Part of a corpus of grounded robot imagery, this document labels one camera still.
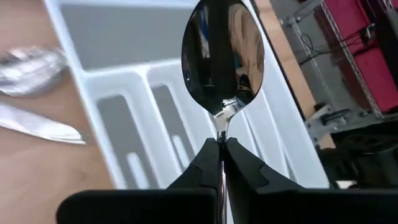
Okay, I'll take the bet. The red storage bin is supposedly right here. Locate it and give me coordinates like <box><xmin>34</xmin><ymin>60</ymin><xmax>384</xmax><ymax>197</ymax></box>
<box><xmin>313</xmin><ymin>0</ymin><xmax>398</xmax><ymax>114</ymax></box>

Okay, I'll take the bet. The silver table knife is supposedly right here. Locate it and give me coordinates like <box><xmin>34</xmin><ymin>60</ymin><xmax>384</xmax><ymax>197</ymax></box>
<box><xmin>0</xmin><ymin>102</ymin><xmax>87</xmax><ymax>146</ymax></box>

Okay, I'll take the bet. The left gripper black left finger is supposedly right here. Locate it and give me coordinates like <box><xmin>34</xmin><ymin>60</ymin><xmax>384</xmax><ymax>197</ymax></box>
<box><xmin>55</xmin><ymin>138</ymin><xmax>221</xmax><ymax>224</ymax></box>

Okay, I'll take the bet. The chrome wire shelf rack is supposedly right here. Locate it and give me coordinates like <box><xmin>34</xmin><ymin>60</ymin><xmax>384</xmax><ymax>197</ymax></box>
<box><xmin>320</xmin><ymin>0</ymin><xmax>398</xmax><ymax>121</ymax></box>

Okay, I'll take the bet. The white plastic cutlery tray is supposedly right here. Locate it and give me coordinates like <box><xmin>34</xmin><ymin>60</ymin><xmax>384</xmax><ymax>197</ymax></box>
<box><xmin>43</xmin><ymin>0</ymin><xmax>330</xmax><ymax>190</ymax></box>

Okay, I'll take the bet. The silver spoon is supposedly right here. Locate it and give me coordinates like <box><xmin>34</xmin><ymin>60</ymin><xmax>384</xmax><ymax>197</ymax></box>
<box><xmin>0</xmin><ymin>45</ymin><xmax>70</xmax><ymax>98</ymax></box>
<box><xmin>181</xmin><ymin>0</ymin><xmax>266</xmax><ymax>224</ymax></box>

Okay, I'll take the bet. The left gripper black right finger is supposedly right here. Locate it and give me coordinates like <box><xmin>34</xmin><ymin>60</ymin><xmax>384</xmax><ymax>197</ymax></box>
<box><xmin>223</xmin><ymin>137</ymin><xmax>398</xmax><ymax>224</ymax></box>

